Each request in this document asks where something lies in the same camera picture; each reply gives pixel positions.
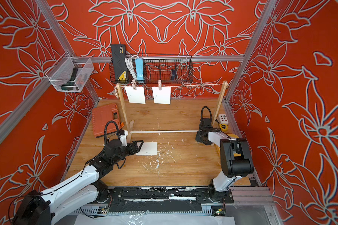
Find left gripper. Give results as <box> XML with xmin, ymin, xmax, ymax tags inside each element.
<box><xmin>112</xmin><ymin>140</ymin><xmax>144</xmax><ymax>167</ymax></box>

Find white postcard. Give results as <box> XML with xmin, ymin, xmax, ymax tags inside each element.
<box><xmin>125</xmin><ymin>86</ymin><xmax>146</xmax><ymax>104</ymax></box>
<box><xmin>136</xmin><ymin>142</ymin><xmax>158</xmax><ymax>156</ymax></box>
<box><xmin>152</xmin><ymin>87</ymin><xmax>171</xmax><ymax>105</ymax></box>

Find pink clothespin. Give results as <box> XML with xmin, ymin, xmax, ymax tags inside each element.
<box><xmin>158</xmin><ymin>80</ymin><xmax>162</xmax><ymax>91</ymax></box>
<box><xmin>131</xmin><ymin>79</ymin><xmax>137</xmax><ymax>91</ymax></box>

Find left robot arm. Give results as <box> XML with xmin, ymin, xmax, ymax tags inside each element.
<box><xmin>11</xmin><ymin>139</ymin><xmax>144</xmax><ymax>225</ymax></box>

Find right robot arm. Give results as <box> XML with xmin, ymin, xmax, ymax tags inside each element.
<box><xmin>195</xmin><ymin>118</ymin><xmax>254</xmax><ymax>203</ymax></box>

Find yellow tape measure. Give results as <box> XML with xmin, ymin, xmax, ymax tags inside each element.
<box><xmin>219</xmin><ymin>124</ymin><xmax>228</xmax><ymax>132</ymax></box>

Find white button box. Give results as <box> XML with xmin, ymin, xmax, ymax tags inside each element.
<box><xmin>218</xmin><ymin>114</ymin><xmax>229</xmax><ymax>125</ymax></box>

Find yellow plastic tray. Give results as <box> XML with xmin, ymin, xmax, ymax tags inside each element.
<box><xmin>219</xmin><ymin>137</ymin><xmax>254</xmax><ymax>177</ymax></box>

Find red tool case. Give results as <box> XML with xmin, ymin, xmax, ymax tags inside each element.
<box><xmin>92</xmin><ymin>103</ymin><xmax>124</xmax><ymax>138</ymax></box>

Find light blue power bank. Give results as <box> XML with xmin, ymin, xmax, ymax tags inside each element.
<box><xmin>135</xmin><ymin>58</ymin><xmax>144</xmax><ymax>81</ymax></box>

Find dark green flashlight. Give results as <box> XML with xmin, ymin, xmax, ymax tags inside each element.
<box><xmin>61</xmin><ymin>67</ymin><xmax>78</xmax><ymax>91</ymax></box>

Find black yellow device box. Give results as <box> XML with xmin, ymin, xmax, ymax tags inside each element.
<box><xmin>111</xmin><ymin>44</ymin><xmax>128</xmax><ymax>83</ymax></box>

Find clear plastic bin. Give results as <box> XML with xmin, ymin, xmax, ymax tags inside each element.
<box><xmin>45</xmin><ymin>52</ymin><xmax>94</xmax><ymax>93</ymax></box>

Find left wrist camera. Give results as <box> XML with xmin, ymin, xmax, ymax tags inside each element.
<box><xmin>119</xmin><ymin>130</ymin><xmax>128</xmax><ymax>147</ymax></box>

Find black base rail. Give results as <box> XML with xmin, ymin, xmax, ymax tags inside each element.
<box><xmin>83</xmin><ymin>186</ymin><xmax>234</xmax><ymax>213</ymax></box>

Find wooden string rack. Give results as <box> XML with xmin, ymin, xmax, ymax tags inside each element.
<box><xmin>114</xmin><ymin>81</ymin><xmax>229</xmax><ymax>142</ymax></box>

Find black wire basket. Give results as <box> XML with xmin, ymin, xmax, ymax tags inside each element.
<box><xmin>109</xmin><ymin>54</ymin><xmax>194</xmax><ymax>84</ymax></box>

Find white coiled cable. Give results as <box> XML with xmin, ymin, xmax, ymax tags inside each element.
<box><xmin>124</xmin><ymin>55</ymin><xmax>139</xmax><ymax>82</ymax></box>

